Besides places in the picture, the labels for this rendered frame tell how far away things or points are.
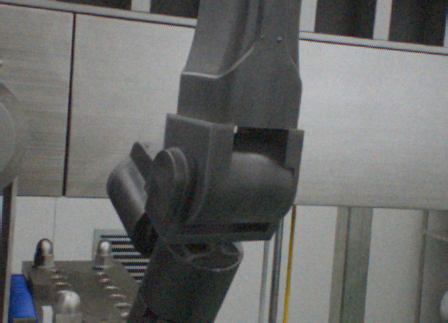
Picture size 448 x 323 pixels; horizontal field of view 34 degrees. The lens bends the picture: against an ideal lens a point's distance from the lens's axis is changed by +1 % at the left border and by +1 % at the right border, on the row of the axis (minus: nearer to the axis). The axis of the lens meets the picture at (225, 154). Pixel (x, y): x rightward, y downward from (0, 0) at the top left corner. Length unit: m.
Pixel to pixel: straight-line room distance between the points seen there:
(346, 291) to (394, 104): 0.43
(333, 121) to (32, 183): 0.54
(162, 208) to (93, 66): 0.80
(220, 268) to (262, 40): 0.15
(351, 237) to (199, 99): 1.18
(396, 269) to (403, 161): 2.88
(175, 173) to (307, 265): 3.61
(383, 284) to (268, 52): 3.87
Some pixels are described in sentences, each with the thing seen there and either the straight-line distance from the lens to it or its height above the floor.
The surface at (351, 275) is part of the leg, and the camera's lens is 1.60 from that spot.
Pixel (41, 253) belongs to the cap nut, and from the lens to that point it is 1.21.
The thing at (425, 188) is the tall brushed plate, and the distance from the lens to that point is 1.46.
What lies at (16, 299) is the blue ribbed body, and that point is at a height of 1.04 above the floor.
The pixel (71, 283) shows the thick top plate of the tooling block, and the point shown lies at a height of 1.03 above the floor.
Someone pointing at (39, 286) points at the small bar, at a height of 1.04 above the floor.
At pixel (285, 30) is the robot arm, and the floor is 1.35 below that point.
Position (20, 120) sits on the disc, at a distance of 0.86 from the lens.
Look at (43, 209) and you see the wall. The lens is 3.58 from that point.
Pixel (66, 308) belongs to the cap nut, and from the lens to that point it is 0.89.
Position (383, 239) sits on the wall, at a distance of 4.21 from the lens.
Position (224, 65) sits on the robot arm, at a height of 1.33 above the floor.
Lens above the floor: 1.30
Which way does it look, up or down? 3 degrees down
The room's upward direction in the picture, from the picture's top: 4 degrees clockwise
